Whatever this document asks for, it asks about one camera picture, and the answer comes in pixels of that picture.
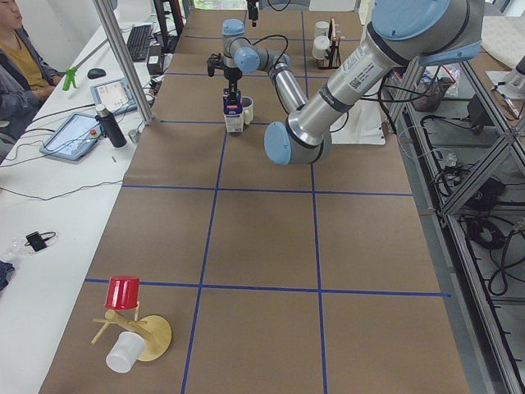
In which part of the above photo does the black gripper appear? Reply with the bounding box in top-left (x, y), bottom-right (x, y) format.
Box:
top-left (224, 66), bottom-right (241, 105)

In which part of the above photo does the white plain mug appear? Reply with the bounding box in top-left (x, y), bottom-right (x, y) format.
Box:
top-left (241, 96), bottom-right (254, 126)

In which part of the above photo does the blue white milk carton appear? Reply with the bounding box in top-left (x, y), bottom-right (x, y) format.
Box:
top-left (223, 88), bottom-right (244, 133)

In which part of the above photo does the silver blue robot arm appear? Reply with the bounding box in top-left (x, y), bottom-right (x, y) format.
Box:
top-left (222, 1), bottom-right (485, 165)

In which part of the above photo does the red cup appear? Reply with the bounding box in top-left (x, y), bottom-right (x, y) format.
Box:
top-left (104, 275), bottom-right (139, 310)

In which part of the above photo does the wooden cup tree stand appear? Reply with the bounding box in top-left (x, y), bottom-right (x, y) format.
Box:
top-left (91, 305), bottom-right (174, 362)

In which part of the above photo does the white cup on stand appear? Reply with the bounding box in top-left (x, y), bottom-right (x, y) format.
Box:
top-left (106, 332), bottom-right (146, 373)

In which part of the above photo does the black keyboard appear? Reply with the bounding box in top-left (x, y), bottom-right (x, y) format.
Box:
top-left (126, 25), bottom-right (153, 62)

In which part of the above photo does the white mug with lettering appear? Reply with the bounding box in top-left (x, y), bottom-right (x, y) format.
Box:
top-left (314, 21), bottom-right (330, 38)

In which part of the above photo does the small silver cap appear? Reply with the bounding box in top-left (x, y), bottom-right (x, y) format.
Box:
top-left (128, 130), bottom-right (140, 144)

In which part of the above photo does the blue teach pendant far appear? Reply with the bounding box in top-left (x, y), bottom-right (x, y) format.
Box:
top-left (90, 77), bottom-right (137, 115)

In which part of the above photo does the blue teach pendant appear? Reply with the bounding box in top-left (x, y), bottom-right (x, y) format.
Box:
top-left (39, 112), bottom-right (102, 162)
top-left (90, 77), bottom-right (137, 115)

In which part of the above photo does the black water bottle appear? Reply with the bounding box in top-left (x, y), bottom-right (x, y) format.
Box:
top-left (95, 103), bottom-right (126, 148)

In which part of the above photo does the black computer mouse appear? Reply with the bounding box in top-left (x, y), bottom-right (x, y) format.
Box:
top-left (87, 67), bottom-right (107, 80)

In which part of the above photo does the blue teach pendant near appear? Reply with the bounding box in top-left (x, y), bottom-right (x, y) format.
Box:
top-left (39, 112), bottom-right (102, 162)

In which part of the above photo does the green plastic clamp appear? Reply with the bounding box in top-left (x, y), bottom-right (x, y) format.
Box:
top-left (62, 66), bottom-right (78, 91)

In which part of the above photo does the seated person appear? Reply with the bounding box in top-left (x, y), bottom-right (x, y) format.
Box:
top-left (1, 1), bottom-right (64, 140)

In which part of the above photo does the small black device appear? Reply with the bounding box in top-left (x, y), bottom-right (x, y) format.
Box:
top-left (25, 231), bottom-right (57, 252)

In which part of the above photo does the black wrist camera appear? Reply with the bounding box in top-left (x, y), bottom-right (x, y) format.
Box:
top-left (207, 53), bottom-right (223, 77)

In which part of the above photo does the aluminium frame post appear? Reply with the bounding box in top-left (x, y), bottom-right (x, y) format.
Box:
top-left (93, 0), bottom-right (153, 126)

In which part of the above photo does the black wire cup rack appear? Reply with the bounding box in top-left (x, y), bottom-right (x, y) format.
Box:
top-left (313, 17), bottom-right (341, 70)

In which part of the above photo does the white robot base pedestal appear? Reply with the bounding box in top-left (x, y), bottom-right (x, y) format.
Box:
top-left (330, 100), bottom-right (386, 145)

